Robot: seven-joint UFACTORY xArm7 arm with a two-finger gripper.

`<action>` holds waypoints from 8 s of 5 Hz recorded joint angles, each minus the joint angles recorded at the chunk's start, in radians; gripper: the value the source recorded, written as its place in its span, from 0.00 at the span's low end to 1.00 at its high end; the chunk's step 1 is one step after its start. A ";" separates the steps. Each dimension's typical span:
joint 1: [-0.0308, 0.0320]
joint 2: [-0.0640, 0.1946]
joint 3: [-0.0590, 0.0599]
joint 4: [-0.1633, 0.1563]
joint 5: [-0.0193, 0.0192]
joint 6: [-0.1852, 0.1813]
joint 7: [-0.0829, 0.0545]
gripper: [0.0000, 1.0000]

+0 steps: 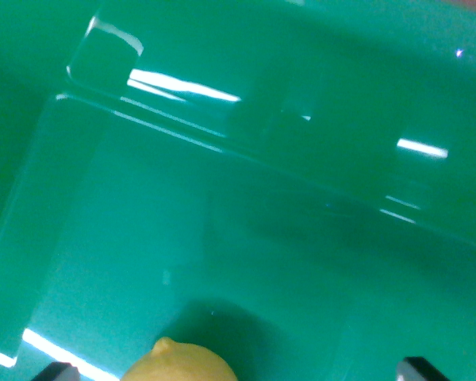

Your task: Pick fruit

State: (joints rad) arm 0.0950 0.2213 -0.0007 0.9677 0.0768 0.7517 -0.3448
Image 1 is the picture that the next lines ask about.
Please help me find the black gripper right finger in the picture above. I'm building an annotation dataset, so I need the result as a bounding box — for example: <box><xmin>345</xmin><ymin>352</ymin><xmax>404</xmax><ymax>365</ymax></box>
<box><xmin>396</xmin><ymin>356</ymin><xmax>451</xmax><ymax>381</ymax></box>

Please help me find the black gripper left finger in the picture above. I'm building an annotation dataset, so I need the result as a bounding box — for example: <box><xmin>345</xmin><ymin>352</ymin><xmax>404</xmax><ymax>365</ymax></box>
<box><xmin>31</xmin><ymin>361</ymin><xmax>82</xmax><ymax>381</ymax></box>

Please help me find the yellow lemon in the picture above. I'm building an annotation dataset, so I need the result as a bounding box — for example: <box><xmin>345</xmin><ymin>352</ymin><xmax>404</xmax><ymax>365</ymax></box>
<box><xmin>124</xmin><ymin>336</ymin><xmax>239</xmax><ymax>381</ymax></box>

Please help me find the green plastic bin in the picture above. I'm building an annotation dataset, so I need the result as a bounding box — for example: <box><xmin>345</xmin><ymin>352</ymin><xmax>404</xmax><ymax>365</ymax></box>
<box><xmin>0</xmin><ymin>0</ymin><xmax>476</xmax><ymax>381</ymax></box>

